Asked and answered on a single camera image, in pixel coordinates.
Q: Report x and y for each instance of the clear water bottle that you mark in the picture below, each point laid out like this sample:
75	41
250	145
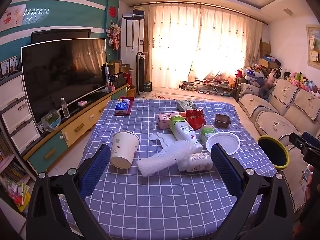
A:
65	108

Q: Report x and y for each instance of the framed photos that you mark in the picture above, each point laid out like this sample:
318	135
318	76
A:
8	66

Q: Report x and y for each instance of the beige floral rug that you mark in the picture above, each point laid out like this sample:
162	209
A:
175	93

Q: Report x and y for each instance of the beige embroidered sofa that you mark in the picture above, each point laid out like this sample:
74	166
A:
272	110

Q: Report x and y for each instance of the wooden curtain rod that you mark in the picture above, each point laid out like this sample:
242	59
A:
200	4

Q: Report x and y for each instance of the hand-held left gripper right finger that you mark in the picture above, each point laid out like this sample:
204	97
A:
225	173

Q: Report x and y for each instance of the white foam net sleeve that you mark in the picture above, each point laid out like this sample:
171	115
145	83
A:
160	161

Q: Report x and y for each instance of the black bin with yellow rim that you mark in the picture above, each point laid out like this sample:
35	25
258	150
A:
272	152

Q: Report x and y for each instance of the small white plastic bottle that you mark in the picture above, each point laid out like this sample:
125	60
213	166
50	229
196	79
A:
198	161

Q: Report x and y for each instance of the large flat-screen television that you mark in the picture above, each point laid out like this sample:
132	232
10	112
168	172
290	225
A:
62	77

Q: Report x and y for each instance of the white drawer unit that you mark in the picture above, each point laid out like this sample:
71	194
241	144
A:
17	115

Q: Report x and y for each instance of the grey tower fan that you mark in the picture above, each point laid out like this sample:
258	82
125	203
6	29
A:
140	75

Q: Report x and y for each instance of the wall poster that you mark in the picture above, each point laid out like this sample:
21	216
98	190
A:
12	17

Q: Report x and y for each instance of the blue checked tablecloth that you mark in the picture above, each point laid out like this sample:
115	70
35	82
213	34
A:
155	205

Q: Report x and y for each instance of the heap of toys and bags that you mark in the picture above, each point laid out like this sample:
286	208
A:
255	76

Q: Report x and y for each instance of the round white plastic lid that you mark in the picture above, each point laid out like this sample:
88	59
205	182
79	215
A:
225	142

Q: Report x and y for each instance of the white tissue paper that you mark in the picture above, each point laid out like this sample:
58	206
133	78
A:
161	140

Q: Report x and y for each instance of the hanging artificial flowers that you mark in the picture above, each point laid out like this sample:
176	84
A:
113	36

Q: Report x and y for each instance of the framed floral picture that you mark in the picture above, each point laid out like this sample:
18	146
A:
313	45

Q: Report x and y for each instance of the pink strawberry milk carton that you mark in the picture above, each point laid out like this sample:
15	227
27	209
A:
165	121

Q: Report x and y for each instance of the white paper cup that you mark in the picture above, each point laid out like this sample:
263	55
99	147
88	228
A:
123	150

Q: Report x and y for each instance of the white container with green lid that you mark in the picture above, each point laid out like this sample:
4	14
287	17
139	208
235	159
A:
207	132

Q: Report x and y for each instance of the flat dark red box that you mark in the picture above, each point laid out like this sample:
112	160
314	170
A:
131	105

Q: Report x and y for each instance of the small black box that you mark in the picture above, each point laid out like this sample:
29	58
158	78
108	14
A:
148	86

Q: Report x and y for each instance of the small pink box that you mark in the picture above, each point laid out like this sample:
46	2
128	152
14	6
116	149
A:
82	103

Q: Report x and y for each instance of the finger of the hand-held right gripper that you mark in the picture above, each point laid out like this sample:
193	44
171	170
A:
298	142

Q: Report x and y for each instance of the black monitor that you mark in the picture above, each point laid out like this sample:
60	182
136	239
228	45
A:
60	35

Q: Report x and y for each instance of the red canister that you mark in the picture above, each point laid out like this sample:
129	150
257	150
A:
128	80

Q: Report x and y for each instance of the sheer embroidered curtain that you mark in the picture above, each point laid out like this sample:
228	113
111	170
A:
200	42

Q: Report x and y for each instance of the stack of brown cartons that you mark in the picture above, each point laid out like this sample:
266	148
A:
266	52

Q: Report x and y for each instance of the blue tissue pack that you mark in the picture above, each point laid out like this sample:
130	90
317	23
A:
122	105

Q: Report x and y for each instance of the glass bowl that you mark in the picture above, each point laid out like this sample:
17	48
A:
51	120

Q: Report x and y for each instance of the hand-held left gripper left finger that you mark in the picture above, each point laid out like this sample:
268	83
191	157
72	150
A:
96	170

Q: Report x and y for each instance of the brown plastic tray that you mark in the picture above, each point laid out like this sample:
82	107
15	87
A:
222	121

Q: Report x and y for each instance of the low black rack with clutter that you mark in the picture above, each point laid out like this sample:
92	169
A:
207	85

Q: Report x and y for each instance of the pile of cardboard boxes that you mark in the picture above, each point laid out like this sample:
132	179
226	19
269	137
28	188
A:
120	71

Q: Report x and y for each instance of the red round wall ornament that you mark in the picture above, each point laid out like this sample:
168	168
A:
112	11

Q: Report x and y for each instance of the red snack bag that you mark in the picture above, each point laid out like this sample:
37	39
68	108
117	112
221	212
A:
196	120

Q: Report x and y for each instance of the white green-printed carton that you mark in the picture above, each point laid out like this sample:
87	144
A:
186	105

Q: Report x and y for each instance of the teal and yellow TV cabinet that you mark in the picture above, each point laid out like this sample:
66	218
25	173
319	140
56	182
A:
75	130

